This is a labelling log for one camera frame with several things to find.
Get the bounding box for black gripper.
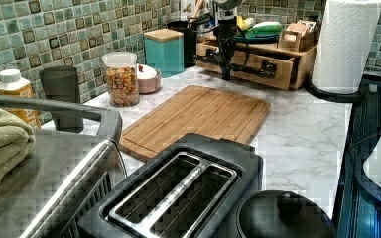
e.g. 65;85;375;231
213;16;236;81

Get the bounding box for wooden drawer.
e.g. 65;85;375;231
196;42;296;90

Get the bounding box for wooden drawer organizer box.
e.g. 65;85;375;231
195;40;317;90

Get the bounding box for plush watermelon slice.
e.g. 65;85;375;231
244;21;283;38

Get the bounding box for black utensil holder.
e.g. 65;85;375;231
167;21;196;67

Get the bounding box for wooden spoon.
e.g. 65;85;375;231
190;0;204;18

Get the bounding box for blue plate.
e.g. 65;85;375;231
234;34;279;44

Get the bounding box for teal canister wooden lid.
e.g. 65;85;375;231
144;29;185;77

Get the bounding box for tea bag boxes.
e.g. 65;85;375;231
278;20;317;52

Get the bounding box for bamboo cutting board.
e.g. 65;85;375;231
120;85;270;162

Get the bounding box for pink lidded bowl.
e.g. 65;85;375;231
137;64;161;94

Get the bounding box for clear cereal jar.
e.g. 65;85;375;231
102;52;139;107

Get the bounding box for paper towel roll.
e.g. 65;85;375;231
312;0;381;94

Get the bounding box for black paper towel base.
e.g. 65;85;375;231
305;79;368;103

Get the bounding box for black two-slot toaster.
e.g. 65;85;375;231
78;133;263;238

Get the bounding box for dark grey cup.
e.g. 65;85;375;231
39;65;83;133

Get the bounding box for black round pot lid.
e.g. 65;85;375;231
236;190;336;238

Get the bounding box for stainless steel toaster oven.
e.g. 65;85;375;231
0;96;127;238

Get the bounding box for orange bottle white cap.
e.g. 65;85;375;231
0;69;41;128

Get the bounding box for folded beige towel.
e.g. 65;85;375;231
0;105;36;193

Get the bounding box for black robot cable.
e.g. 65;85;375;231
187;13;276;78

